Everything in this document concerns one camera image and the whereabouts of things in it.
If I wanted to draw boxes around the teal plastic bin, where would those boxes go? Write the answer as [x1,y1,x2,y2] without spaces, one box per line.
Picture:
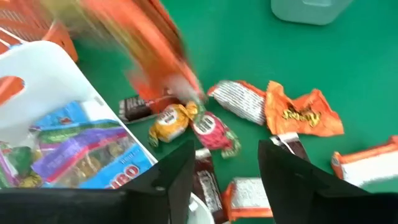
[269,0,354,26]

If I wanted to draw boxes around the green purple candy bag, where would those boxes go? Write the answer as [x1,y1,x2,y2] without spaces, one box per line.
[36,119,126,144]

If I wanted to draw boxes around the orange Reese's wrapper white back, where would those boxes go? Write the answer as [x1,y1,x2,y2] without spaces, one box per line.
[206,80,268,126]
[221,176,275,223]

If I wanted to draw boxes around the orange plastic basket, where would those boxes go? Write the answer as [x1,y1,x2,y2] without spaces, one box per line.
[0,0,79,107]

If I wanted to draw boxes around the orange Reese's candy pack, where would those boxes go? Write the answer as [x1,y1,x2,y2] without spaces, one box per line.
[40,0,206,114]

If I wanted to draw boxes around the dark Hershey's chocolate bar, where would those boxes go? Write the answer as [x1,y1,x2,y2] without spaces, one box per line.
[118,94,158,124]
[269,131,311,163]
[192,147,230,224]

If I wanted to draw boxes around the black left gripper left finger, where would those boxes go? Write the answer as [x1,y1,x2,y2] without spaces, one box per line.
[120,139,197,224]

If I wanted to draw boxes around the white plastic bin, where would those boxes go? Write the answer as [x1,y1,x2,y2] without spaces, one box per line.
[0,40,216,224]

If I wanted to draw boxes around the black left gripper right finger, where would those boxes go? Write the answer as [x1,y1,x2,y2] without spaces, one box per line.
[257,139,374,224]

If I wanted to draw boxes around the red wrapped round candy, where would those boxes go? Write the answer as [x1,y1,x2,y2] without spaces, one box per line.
[189,111,242,159]

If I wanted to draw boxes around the yellow wrapped round candy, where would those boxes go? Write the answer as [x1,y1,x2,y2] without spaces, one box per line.
[147,101,199,148]

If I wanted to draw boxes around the large crumpled orange Reese's pack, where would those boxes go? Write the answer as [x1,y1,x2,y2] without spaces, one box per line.
[264,80,345,138]

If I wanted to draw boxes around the purple candy bag clear window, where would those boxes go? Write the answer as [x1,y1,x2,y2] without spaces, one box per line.
[30,126,138,185]

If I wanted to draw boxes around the blue Haribo candy bag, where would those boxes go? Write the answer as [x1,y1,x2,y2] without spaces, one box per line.
[29,100,110,132]
[78,145,155,190]

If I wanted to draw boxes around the orange candy wrapper QR code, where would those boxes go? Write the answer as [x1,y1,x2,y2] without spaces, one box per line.
[330,134,398,188]

